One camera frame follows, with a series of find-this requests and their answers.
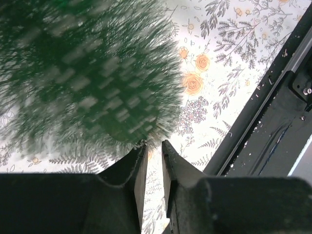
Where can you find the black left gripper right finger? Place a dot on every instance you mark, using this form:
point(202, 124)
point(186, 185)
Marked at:
point(200, 204)

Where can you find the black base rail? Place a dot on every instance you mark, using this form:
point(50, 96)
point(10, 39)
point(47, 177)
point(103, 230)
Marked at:
point(276, 123)

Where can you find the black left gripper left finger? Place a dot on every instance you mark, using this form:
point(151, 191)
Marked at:
point(110, 202)

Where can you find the floral patterned table mat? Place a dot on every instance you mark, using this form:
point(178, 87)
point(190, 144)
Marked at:
point(224, 47)

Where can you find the small green christmas tree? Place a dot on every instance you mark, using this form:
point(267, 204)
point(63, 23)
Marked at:
point(101, 74)

